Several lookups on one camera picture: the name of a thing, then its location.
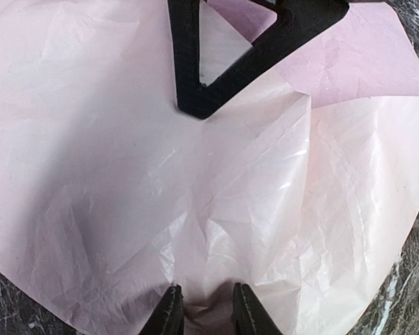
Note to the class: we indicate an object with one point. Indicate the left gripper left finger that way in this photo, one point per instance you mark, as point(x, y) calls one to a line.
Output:
point(167, 317)

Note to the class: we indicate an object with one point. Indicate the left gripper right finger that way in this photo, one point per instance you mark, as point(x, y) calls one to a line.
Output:
point(249, 315)

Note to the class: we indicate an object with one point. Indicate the pink wrapping paper sheet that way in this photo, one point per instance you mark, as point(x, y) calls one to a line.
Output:
point(304, 186)

